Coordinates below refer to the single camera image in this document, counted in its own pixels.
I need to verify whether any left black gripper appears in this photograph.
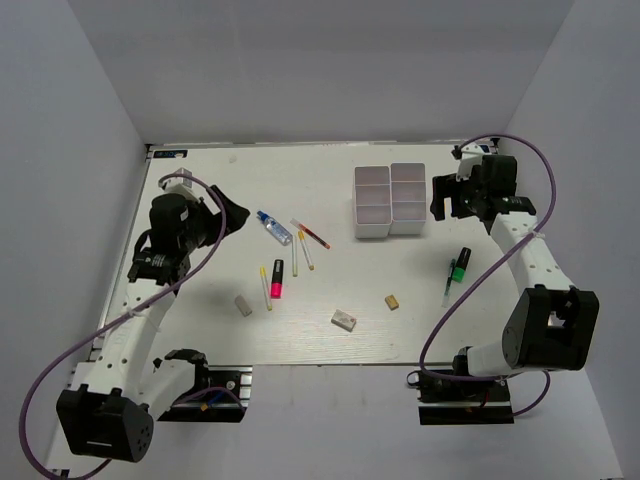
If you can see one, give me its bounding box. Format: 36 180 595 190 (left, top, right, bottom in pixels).
180 185 250 252

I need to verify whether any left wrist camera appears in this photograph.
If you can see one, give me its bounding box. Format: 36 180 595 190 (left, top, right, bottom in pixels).
158 168 198 201

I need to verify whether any orange cap white marker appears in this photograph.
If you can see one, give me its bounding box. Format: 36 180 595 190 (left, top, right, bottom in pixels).
298 230 315 271

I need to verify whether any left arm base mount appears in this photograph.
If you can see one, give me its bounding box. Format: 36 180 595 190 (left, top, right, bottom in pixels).
159 366 253 424

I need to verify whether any pink black highlighter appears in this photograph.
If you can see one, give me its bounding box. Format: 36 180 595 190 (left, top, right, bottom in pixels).
270 259 284 299

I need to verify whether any white divided container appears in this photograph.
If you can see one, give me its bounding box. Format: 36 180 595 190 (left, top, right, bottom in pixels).
390 163 426 236
352 166 392 239

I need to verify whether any left white divided container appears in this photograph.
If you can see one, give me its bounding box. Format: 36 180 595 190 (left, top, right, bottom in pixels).
352 166 392 239

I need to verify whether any purple cable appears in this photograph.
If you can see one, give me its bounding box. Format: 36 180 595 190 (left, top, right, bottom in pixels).
407 133 557 419
19 172 246 479

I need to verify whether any red orange pen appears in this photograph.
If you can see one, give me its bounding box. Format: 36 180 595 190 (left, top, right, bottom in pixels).
290 218 331 250

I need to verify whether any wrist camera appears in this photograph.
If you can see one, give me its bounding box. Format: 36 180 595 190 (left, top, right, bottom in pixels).
158 168 198 201
452 142 489 182

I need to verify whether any green clear pen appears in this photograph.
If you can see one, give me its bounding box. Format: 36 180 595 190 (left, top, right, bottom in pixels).
441 259 456 308

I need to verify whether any green black highlighter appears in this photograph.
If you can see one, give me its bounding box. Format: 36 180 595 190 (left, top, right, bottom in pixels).
452 247 471 283

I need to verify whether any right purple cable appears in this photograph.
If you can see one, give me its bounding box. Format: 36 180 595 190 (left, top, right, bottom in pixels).
407 133 557 419

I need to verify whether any yellow eraser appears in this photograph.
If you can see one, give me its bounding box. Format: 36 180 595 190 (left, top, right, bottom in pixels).
385 295 399 311

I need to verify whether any right white divided container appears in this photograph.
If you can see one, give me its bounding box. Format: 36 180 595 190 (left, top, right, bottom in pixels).
390 163 426 236

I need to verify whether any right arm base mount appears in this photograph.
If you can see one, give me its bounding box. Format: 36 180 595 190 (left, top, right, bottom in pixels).
406 370 514 426

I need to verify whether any yellow cap white marker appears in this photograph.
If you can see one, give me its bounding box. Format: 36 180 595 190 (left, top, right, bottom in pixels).
259 266 273 311

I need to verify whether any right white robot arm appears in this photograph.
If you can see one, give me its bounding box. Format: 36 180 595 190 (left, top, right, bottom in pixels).
430 152 600 399

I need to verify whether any white staples box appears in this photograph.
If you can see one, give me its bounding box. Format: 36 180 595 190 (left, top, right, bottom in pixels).
331 309 357 332

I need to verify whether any blue cap glue bottle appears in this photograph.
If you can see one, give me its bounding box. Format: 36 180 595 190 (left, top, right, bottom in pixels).
257 210 293 246

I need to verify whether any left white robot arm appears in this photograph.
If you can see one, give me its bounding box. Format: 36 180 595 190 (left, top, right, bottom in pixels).
56 185 249 462

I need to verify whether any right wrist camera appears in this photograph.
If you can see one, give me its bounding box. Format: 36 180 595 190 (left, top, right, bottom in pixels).
452 142 489 182

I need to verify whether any thin yellow tip marker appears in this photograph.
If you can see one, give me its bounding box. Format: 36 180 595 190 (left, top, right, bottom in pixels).
291 238 298 278

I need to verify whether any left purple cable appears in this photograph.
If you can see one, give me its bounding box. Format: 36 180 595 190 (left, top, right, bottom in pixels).
19 172 246 479

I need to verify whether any grey white eraser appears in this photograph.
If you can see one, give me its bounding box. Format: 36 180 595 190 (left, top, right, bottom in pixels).
234 295 252 317

